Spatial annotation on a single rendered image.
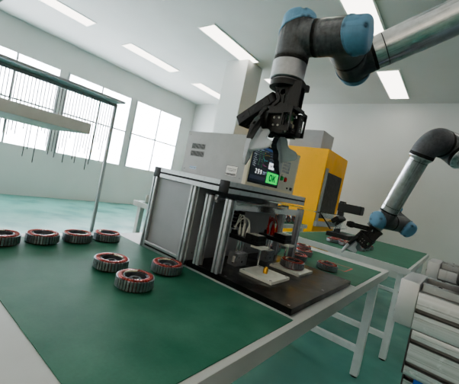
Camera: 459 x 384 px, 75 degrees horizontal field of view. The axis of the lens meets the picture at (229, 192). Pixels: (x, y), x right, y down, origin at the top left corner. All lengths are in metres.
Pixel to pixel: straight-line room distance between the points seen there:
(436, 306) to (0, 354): 0.78
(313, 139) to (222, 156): 4.13
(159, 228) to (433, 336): 1.02
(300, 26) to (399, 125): 6.08
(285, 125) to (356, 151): 6.15
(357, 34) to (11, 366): 0.83
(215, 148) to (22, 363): 1.00
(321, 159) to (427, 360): 4.36
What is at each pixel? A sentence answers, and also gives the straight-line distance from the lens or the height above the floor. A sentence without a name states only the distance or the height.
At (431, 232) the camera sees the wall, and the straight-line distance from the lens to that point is 6.40.
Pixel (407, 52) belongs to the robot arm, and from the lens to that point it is 0.81.
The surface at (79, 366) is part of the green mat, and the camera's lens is 0.64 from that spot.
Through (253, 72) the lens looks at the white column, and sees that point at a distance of 5.75.
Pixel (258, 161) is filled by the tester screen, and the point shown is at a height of 1.22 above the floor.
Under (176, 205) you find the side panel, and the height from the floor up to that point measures 0.97.
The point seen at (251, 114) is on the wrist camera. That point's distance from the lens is 0.72.
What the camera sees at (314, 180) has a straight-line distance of 4.93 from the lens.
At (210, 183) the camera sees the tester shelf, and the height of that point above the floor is 1.09.
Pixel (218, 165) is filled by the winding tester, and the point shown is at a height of 1.17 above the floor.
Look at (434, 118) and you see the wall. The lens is 6.70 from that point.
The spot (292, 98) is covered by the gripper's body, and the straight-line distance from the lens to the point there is 0.67.
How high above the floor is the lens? 1.11
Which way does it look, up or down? 2 degrees down
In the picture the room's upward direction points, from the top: 12 degrees clockwise
